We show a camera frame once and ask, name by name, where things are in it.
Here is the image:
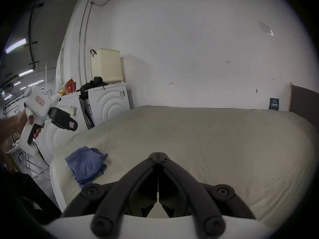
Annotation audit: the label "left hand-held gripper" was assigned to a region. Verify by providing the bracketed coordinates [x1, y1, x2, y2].
[20, 85, 78, 149]

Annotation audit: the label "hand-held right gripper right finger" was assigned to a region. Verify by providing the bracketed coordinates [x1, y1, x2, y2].
[159, 152, 256, 237]

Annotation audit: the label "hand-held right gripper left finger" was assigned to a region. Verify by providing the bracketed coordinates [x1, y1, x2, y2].
[61, 152, 160, 237]

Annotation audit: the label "person's left forearm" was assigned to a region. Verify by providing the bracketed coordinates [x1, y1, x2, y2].
[0, 118, 21, 152]

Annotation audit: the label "person's left hand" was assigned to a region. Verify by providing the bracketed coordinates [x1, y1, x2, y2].
[17, 107, 45, 139]

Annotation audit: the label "white washing machine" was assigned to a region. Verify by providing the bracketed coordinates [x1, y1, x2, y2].
[41, 92, 89, 165]
[86, 82, 132, 129]

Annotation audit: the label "red snack bags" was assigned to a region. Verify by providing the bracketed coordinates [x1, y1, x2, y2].
[59, 79, 77, 96]

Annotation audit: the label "bed with beige sheet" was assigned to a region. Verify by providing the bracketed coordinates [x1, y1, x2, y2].
[50, 105, 318, 230]

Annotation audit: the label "black bundled clothing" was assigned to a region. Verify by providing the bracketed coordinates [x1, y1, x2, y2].
[77, 76, 109, 95]

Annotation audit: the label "blue garment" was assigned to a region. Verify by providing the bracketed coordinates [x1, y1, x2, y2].
[65, 146, 108, 187]

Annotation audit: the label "cream plastic laundry basket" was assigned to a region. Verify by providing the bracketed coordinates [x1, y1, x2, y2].
[90, 48, 124, 84]

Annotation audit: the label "person's legs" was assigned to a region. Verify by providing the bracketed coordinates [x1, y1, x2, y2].
[0, 163, 63, 225]

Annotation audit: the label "brown padded headboard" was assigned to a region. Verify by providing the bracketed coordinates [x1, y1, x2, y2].
[289, 82, 319, 129]

